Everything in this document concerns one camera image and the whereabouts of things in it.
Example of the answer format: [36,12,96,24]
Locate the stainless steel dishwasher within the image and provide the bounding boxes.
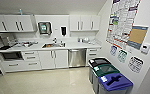
[68,48,88,68]

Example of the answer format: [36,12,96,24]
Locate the narrow white drawer unit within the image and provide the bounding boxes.
[86,47,101,66]

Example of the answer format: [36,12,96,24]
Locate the chrome faucet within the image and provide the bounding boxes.
[51,37,59,45]

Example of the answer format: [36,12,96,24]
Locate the steel kitchen sink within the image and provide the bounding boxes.
[41,42,66,49]

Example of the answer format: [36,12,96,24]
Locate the white cabinet panel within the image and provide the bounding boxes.
[38,49,70,70]

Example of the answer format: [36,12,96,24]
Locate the paper towel dispenser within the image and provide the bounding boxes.
[37,21,53,36]

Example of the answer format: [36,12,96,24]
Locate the grey bin green lid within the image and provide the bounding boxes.
[92,63,121,94]

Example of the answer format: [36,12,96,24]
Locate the wide white drawer unit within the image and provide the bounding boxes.
[0,49,42,73]

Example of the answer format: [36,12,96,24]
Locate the black built-in microwave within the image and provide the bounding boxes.
[0,51,25,62]

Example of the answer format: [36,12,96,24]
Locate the teal bottle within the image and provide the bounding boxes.
[18,8,24,16]

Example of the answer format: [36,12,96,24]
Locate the black coffee machine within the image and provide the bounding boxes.
[0,34,13,51]

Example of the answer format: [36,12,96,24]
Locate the black wall soap dispenser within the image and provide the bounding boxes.
[60,25,68,37]

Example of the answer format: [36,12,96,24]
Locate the white wall cabinet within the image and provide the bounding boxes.
[69,14,102,32]
[0,13,37,34]

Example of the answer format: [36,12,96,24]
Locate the blue wall sign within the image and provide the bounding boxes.
[109,44,118,57]

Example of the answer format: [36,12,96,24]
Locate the green wall sign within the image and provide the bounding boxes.
[117,49,128,64]

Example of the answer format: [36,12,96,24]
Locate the large printed wall poster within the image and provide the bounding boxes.
[105,0,142,51]

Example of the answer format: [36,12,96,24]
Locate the white wall thermostat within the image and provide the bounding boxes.
[139,42,150,55]

